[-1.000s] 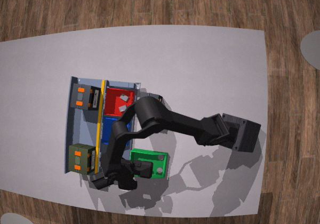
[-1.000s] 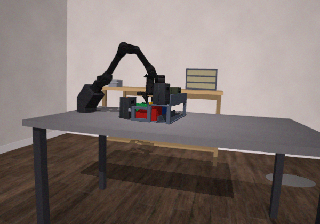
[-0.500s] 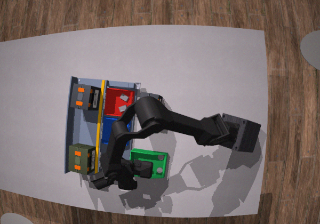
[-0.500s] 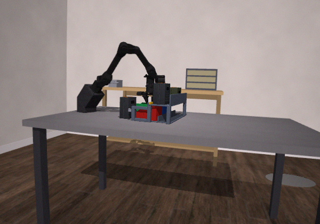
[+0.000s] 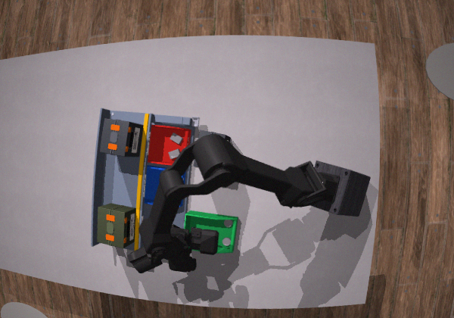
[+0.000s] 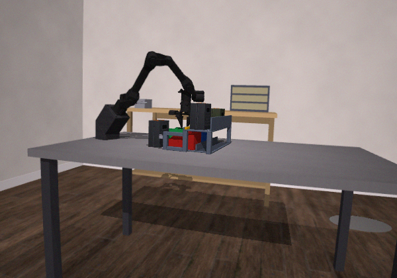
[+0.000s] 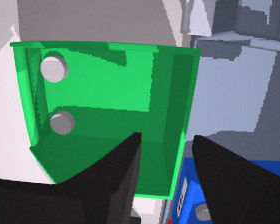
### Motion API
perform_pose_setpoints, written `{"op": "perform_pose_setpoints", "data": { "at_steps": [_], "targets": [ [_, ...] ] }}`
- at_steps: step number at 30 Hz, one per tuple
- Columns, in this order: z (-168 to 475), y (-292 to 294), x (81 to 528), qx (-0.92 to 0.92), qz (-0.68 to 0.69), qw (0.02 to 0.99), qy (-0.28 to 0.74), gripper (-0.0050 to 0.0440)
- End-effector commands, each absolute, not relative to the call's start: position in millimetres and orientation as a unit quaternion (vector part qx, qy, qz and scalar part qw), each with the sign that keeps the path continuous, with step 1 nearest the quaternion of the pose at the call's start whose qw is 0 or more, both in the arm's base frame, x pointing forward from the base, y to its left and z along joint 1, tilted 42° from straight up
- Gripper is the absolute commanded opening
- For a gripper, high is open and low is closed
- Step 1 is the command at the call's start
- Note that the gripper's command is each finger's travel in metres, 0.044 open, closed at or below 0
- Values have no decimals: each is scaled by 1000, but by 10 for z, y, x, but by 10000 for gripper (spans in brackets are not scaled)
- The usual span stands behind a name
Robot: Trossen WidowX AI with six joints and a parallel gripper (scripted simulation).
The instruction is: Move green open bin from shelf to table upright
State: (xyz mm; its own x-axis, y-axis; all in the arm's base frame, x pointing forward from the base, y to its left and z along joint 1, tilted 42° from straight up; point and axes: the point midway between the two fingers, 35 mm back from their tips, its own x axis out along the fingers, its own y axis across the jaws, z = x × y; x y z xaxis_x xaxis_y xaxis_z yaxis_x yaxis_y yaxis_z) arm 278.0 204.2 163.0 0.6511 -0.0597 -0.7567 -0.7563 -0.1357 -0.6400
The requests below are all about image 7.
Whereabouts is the blue open bin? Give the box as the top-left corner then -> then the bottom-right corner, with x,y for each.
172,157 -> 280,224

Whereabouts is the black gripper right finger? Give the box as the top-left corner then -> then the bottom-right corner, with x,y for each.
192,135 -> 280,224

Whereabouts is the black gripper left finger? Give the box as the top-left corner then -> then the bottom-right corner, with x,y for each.
0,132 -> 142,224

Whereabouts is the green bin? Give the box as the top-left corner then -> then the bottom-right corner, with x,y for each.
10,41 -> 201,200

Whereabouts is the grey metal bin shelf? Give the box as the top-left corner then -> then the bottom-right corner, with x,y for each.
160,0 -> 280,224

